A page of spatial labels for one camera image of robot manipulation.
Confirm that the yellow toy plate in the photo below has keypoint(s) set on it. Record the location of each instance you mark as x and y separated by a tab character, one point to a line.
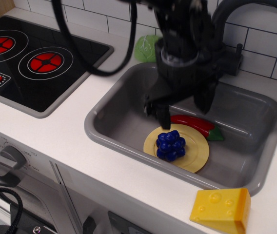
197	148

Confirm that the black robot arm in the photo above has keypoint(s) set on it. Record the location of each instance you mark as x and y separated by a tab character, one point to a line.
184	59

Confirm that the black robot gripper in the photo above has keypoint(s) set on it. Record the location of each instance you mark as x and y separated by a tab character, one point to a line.
177	82

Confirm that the black toy stove top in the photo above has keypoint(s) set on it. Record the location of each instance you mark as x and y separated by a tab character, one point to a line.
38	70

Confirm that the grey sink basin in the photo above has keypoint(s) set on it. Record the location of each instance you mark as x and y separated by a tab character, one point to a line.
247	121

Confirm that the grey oven knob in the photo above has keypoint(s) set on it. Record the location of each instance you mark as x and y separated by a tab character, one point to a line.
12	158

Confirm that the yellow toy cheese wedge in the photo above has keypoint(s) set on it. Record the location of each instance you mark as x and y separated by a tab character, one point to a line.
225	210

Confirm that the red toy chili pepper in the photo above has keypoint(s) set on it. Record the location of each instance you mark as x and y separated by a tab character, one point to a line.
209	130

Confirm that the grey toy oven front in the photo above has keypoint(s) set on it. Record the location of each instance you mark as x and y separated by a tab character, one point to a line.
47	198

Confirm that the blue toy blueberries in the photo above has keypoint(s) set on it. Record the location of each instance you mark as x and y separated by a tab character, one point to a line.
170	146

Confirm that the green toy lettuce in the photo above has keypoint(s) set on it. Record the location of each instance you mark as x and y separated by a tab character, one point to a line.
144	50

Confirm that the dark grey faucet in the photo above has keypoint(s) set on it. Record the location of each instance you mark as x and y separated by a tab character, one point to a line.
229	62

